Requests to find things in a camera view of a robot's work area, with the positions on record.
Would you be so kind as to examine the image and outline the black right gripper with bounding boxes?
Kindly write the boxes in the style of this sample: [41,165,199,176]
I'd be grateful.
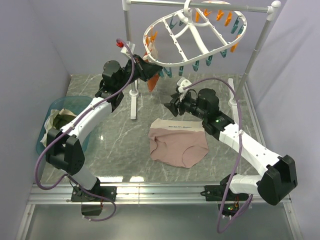
[163,90,208,121]

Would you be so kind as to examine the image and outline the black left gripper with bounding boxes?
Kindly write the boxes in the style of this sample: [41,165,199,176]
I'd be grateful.
[117,54,163,91]

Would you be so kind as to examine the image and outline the orange underwear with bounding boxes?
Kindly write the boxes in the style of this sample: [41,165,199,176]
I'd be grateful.
[146,37,160,93]

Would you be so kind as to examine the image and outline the pink underwear white waistband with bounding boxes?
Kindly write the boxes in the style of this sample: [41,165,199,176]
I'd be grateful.
[148,118,209,169]

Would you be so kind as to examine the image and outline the white oval clip hanger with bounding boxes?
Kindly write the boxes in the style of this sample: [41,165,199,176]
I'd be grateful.
[143,0,247,77]

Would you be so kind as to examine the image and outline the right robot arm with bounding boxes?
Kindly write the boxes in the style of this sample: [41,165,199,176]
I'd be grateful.
[164,88,298,206]

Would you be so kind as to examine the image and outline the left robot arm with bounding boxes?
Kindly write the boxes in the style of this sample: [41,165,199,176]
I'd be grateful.
[45,54,162,201]

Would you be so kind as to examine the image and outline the white rack foot left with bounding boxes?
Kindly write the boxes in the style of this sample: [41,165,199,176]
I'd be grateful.
[129,80,140,120]

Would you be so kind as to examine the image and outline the white rack foot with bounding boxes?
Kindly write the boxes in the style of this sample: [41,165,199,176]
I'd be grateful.
[227,78,242,125]
[129,80,140,120]

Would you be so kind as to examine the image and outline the white rack foot right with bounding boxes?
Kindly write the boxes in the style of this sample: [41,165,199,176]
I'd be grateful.
[227,78,242,125]

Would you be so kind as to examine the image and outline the teal plastic basket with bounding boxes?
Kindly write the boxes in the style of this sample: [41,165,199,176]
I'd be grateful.
[36,96,92,155]

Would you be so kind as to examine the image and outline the pile of clothes in basket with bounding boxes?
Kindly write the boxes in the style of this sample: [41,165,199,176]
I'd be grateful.
[40,108,77,147]

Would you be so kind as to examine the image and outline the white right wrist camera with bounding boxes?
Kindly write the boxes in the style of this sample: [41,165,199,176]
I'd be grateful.
[177,76,192,102]

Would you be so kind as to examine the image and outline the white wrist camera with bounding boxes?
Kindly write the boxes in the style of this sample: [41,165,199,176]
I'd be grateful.
[116,38,136,59]
[177,76,192,102]

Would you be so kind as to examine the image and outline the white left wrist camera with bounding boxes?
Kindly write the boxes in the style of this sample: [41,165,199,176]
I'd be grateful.
[116,38,136,59]

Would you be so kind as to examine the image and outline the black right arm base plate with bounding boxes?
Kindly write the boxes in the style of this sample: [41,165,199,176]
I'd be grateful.
[200,185,241,202]

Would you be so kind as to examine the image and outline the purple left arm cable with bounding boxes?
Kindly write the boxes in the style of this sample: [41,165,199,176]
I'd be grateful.
[33,37,138,222]

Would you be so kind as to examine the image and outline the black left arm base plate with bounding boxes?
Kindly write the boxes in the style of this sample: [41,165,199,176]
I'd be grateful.
[71,186,117,203]

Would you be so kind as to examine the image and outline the silver clothes rack frame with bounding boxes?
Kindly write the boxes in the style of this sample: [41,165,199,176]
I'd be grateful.
[120,0,283,108]

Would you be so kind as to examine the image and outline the aluminium rail front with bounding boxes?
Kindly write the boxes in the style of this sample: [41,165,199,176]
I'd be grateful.
[26,182,292,205]

